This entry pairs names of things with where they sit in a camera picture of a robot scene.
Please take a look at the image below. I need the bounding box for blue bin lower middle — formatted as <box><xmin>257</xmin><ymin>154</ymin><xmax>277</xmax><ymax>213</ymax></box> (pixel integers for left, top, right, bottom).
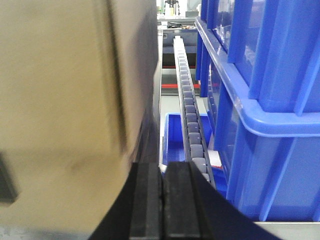
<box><xmin>162</xmin><ymin>112</ymin><xmax>227</xmax><ymax>197</ymax></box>

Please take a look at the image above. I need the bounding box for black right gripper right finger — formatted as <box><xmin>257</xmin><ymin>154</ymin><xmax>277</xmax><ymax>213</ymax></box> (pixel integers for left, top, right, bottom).
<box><xmin>163</xmin><ymin>161</ymin><xmax>277</xmax><ymax>240</ymax></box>

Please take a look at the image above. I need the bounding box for brown EcoFlow cardboard box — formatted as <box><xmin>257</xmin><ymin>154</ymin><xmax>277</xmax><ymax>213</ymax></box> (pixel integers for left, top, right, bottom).
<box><xmin>0</xmin><ymin>0</ymin><xmax>158</xmax><ymax>232</ymax></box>

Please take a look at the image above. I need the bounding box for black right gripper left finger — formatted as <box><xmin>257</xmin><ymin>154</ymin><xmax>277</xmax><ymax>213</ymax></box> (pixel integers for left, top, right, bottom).
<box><xmin>89</xmin><ymin>162</ymin><xmax>163</xmax><ymax>240</ymax></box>

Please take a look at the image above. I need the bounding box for blue plastic crate on shelf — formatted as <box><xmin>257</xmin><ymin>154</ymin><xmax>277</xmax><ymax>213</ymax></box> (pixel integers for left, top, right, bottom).
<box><xmin>196</xmin><ymin>0</ymin><xmax>320</xmax><ymax>222</ymax></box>

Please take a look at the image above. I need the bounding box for metal shelf front rail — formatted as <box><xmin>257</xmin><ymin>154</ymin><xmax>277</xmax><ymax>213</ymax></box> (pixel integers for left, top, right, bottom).
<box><xmin>254</xmin><ymin>221</ymin><xmax>320</xmax><ymax>240</ymax></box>

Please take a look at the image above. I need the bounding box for grey roller conveyor track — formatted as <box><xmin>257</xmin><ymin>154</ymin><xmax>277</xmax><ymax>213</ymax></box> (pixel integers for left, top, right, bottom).
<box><xmin>173</xmin><ymin>35</ymin><xmax>216</xmax><ymax>188</ymax></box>

